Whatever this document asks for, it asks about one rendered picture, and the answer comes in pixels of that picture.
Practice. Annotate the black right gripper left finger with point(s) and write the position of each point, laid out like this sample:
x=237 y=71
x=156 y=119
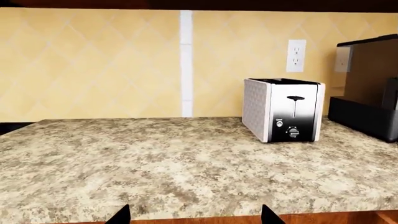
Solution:
x=122 y=217

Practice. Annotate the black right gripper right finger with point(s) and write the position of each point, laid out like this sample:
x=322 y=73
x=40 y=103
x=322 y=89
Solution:
x=270 y=216

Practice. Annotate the white and chrome toaster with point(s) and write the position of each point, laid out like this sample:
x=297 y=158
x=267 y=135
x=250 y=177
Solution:
x=281 y=110

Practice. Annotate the black coffee machine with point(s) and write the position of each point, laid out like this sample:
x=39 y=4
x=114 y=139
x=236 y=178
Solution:
x=367 y=93

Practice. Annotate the white wall power outlet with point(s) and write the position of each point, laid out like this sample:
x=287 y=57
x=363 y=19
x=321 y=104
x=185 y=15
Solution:
x=296 y=55

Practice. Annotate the dark wooden wall cabinet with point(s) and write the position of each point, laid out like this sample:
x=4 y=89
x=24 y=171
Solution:
x=199 y=4

